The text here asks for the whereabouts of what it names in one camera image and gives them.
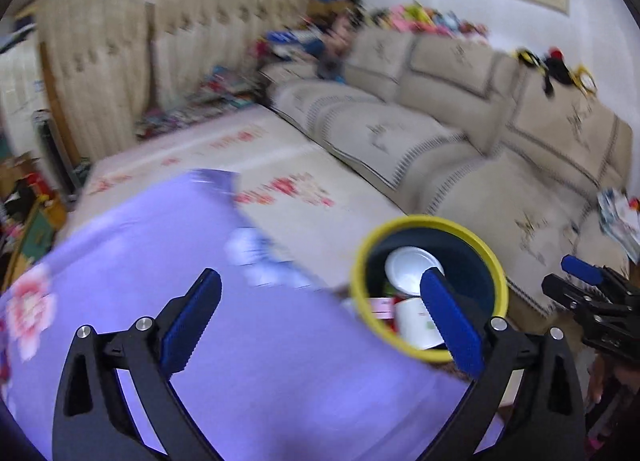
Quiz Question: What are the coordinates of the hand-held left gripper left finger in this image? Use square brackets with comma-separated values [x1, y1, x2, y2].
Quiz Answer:
[52, 268, 223, 461]

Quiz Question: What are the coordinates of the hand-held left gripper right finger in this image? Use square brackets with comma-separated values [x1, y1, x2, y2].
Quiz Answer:
[420, 268, 586, 461]

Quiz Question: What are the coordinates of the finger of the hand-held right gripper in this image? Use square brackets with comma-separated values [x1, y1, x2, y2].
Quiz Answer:
[560, 255, 607, 287]
[542, 275, 591, 311]

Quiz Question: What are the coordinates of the white paper cup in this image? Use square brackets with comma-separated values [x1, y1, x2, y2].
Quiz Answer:
[384, 247, 446, 297]

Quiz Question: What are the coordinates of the pink strawberry milk carton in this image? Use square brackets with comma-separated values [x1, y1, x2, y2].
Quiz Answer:
[369, 297, 398, 322]

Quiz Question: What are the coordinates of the yellow rimmed trash bin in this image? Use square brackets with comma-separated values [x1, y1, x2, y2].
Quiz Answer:
[350, 216, 510, 367]

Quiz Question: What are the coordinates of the person's right hand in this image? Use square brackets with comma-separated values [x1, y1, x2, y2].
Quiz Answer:
[587, 356, 636, 407]

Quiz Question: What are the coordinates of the stack of picture books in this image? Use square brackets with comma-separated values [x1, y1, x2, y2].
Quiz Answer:
[597, 188, 640, 262]

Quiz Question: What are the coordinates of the purple floral tablecloth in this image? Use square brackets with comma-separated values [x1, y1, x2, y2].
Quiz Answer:
[0, 168, 506, 461]

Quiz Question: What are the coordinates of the beige sofa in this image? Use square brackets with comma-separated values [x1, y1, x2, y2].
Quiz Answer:
[260, 26, 640, 317]

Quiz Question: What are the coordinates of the teal wooden television stand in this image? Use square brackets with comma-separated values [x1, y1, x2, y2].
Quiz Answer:
[0, 201, 56, 292]

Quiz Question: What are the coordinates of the yellow black plush toy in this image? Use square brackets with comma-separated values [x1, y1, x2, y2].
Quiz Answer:
[515, 47, 598, 96]

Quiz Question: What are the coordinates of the glass table with books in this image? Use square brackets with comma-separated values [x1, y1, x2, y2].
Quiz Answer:
[135, 66, 266, 139]

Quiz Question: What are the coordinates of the black tower fan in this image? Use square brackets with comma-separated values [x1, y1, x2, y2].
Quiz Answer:
[32, 111, 76, 192]

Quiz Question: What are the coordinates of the open cardboard box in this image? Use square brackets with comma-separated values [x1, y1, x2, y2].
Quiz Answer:
[0, 151, 41, 196]

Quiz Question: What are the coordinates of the beige patterned curtain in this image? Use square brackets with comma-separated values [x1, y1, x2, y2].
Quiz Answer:
[35, 0, 156, 162]
[150, 0, 321, 112]

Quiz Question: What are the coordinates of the dark round cushion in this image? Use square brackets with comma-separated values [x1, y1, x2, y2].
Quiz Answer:
[317, 53, 346, 79]

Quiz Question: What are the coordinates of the blue star print cushion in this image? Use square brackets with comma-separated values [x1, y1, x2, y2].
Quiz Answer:
[265, 31, 321, 59]

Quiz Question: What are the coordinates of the pile of plush toys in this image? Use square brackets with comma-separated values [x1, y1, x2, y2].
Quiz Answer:
[330, 1, 491, 39]

